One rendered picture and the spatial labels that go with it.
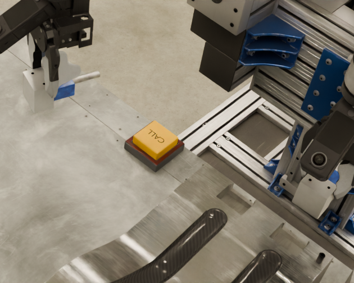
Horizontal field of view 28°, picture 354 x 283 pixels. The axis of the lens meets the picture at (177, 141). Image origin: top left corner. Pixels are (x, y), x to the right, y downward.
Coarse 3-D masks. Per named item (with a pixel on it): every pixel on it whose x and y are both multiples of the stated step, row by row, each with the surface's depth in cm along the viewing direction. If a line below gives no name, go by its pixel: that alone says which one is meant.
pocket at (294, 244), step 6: (282, 228) 114; (276, 234) 115; (282, 234) 115; (288, 234) 114; (294, 234) 114; (276, 240) 114; (282, 240) 114; (288, 240) 114; (294, 240) 113; (300, 240) 113; (282, 246) 113; (288, 246) 113; (294, 246) 113; (300, 246) 113; (294, 252) 113; (300, 252) 113
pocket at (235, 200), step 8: (232, 184) 117; (224, 192) 117; (232, 192) 118; (224, 200) 118; (232, 200) 118; (240, 200) 117; (248, 200) 117; (232, 208) 117; (240, 208) 117; (248, 208) 117
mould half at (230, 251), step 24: (192, 192) 114; (216, 192) 115; (144, 216) 111; (168, 216) 111; (192, 216) 112; (240, 216) 113; (264, 216) 113; (120, 240) 106; (144, 240) 108; (168, 240) 108; (216, 240) 109; (240, 240) 109; (264, 240) 110; (72, 264) 97; (96, 264) 99; (120, 264) 102; (144, 264) 104; (192, 264) 106; (216, 264) 106; (240, 264) 107; (288, 264) 108; (312, 264) 108
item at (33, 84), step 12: (24, 72) 118; (36, 72) 118; (96, 72) 123; (24, 84) 119; (36, 84) 116; (72, 84) 119; (24, 96) 121; (36, 96) 116; (48, 96) 118; (60, 96) 120; (36, 108) 118; (48, 108) 120
